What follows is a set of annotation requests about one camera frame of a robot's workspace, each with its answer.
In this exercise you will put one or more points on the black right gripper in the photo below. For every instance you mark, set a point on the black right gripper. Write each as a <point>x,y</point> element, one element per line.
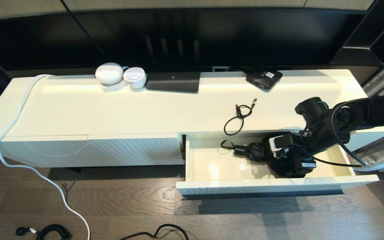
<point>302,160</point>

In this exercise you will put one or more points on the black umbrella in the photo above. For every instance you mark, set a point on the black umbrella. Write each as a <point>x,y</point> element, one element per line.
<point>255,151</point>

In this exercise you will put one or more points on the white fluted drawer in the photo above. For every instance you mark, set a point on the white fluted drawer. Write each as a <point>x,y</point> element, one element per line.
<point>212,170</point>

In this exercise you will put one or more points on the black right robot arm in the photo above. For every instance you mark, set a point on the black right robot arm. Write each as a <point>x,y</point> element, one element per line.
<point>362,116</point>

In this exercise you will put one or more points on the white tv cabinet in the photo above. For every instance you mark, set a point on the white tv cabinet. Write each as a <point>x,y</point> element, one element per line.
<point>112,110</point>

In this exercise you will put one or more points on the black set-top box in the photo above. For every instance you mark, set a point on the black set-top box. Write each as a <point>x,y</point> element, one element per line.
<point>262,79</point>

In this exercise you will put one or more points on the black television screen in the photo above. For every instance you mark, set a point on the black television screen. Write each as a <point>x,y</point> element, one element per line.
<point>245,36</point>

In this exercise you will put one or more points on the black router with antennas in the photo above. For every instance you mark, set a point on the black router with antennas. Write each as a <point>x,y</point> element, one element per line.
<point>173,81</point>

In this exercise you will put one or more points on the small white round device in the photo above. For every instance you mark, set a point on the small white round device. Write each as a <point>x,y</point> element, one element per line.
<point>134,77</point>

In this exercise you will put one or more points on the large white round device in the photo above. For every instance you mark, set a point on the large white round device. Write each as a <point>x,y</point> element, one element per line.
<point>109,74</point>

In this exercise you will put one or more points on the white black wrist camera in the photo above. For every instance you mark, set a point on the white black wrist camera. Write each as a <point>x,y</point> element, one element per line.
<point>280,143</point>

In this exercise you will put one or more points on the black wall shelf unit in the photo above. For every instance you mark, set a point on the black wall shelf unit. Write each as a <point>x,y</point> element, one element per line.
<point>362,50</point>

